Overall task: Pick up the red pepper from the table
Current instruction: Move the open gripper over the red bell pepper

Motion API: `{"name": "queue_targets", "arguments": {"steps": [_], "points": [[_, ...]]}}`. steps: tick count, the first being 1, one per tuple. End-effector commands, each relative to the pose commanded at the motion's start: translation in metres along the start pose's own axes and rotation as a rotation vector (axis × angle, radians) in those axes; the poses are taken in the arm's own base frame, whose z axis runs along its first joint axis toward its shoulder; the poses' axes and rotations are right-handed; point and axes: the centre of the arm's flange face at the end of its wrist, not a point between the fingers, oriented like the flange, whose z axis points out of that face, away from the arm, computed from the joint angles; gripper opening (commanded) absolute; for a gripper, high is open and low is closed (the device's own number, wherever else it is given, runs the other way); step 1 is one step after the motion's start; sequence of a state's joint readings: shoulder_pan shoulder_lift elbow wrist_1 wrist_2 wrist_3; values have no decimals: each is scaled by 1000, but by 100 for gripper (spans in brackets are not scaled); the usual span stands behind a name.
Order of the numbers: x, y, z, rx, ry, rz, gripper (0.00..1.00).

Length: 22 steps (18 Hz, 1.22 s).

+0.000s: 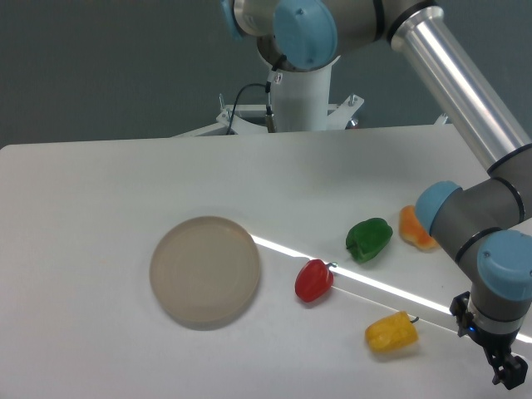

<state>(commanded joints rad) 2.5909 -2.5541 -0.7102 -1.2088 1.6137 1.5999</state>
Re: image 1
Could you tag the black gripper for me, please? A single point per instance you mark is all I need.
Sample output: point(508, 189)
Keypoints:
point(495, 337)

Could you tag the red bell pepper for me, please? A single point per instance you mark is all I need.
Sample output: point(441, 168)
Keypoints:
point(314, 280)

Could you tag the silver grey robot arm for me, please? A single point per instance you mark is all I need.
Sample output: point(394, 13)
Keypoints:
point(475, 227)

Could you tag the yellow bell pepper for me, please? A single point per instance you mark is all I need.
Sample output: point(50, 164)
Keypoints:
point(391, 333)

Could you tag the orange bell pepper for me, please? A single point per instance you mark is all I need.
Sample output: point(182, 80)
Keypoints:
point(412, 232)

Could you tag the green bell pepper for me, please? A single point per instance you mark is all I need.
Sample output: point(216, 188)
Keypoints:
point(367, 239)

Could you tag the beige round plate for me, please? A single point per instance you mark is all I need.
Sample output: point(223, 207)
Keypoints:
point(205, 272)

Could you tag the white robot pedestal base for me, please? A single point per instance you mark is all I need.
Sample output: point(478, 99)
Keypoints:
point(297, 101)

